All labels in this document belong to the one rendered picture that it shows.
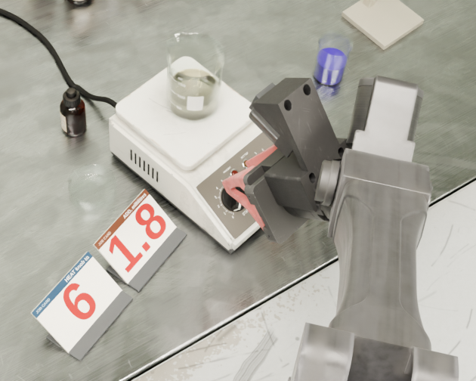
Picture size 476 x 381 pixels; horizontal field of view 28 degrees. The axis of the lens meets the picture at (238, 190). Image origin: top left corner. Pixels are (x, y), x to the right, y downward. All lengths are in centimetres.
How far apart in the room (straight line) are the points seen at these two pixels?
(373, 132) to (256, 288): 32
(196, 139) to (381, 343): 52
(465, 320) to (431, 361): 52
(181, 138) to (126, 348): 23
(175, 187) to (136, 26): 30
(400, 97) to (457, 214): 37
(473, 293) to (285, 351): 23
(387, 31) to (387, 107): 51
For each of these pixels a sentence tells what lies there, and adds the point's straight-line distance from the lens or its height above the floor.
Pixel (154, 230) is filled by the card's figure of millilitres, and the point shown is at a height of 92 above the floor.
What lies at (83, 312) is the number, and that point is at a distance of 101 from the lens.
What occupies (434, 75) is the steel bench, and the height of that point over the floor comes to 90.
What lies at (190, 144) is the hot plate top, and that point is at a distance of 104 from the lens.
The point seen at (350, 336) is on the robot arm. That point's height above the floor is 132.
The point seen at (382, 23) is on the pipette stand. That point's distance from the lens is 131.
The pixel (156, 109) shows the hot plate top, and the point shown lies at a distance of 106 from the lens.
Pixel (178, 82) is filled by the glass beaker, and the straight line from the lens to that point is 101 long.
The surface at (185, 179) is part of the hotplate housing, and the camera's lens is 103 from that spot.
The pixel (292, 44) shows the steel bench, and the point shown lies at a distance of 127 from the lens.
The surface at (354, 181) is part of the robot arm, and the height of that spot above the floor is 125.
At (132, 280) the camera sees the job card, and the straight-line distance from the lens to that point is 104.
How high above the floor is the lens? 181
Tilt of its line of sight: 55 degrees down
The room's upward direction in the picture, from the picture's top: 9 degrees clockwise
